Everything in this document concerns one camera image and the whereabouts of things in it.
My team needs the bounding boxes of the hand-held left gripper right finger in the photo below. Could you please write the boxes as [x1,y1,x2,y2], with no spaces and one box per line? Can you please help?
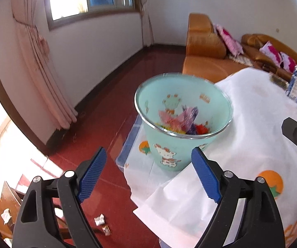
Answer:
[191,147,286,248]

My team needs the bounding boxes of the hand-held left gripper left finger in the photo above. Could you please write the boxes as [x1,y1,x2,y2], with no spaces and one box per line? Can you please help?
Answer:
[13,147,108,248]

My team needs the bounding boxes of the red foam net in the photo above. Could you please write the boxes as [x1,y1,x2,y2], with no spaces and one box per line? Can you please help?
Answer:
[195,124,211,135]

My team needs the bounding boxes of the teal cartoon print bin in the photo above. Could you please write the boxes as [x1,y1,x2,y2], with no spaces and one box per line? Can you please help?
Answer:
[134,73,234,172]

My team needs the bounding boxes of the purple foil wrapper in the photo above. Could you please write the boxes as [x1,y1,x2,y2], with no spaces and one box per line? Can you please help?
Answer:
[186,107,201,135]

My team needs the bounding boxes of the pink translucent plastic bag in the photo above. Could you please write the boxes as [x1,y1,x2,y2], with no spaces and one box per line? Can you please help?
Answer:
[158,105,199,130]

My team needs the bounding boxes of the white orange print tablecloth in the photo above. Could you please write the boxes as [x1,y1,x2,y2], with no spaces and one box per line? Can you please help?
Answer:
[123,67,297,248]

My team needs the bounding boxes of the crumpled paper scraps on floor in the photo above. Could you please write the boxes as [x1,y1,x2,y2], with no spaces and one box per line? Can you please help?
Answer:
[94,213,106,226]

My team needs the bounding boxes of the clear plastic storage box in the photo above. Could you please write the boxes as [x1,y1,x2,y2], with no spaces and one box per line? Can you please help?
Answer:
[115,115,145,172]

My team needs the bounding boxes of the tall white blue box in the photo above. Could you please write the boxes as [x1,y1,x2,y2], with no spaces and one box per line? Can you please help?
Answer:
[285,66,297,100]

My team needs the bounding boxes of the dark snack packet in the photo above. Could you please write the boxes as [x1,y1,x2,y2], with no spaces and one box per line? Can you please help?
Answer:
[268,73,290,88]

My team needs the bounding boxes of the pink floral pillow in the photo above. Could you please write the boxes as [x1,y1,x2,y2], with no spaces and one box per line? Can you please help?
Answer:
[279,52,297,70]
[214,24,244,56]
[259,41,283,62]

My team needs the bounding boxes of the wooden chair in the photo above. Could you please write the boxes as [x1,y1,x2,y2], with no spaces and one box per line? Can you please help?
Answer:
[0,181,71,241]

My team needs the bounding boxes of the checkered cloth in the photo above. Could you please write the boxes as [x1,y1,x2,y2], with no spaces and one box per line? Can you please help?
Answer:
[228,54,253,67]

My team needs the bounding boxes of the crumpled white paper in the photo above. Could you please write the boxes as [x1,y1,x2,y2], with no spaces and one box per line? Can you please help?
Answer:
[0,208,12,224]

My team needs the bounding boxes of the orange leather sofa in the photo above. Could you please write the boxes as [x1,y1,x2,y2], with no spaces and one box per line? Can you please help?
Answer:
[241,33,297,75]

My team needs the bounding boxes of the wide pink curtain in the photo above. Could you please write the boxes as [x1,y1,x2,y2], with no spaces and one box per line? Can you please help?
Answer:
[10,0,78,130]

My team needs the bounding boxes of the orange leather chaise lounge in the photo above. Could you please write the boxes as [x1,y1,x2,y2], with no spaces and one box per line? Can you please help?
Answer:
[182,13,255,83]

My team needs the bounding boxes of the narrow pink curtain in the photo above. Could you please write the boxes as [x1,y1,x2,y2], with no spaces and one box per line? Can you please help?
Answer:
[134,0,155,47]

